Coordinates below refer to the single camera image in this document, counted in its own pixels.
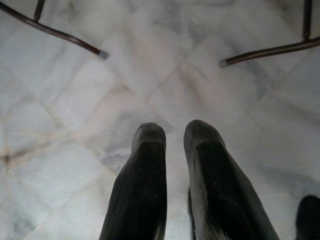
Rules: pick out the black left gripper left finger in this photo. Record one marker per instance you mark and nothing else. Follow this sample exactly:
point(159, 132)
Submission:
point(142, 190)

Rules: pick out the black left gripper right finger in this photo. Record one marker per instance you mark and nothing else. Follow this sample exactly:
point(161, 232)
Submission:
point(217, 190)

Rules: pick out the black robot foot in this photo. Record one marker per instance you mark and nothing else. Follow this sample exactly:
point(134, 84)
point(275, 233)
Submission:
point(310, 217)

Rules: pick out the dark metal table leg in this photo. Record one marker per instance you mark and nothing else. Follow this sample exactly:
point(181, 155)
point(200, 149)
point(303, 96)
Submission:
point(62, 35)
point(275, 50)

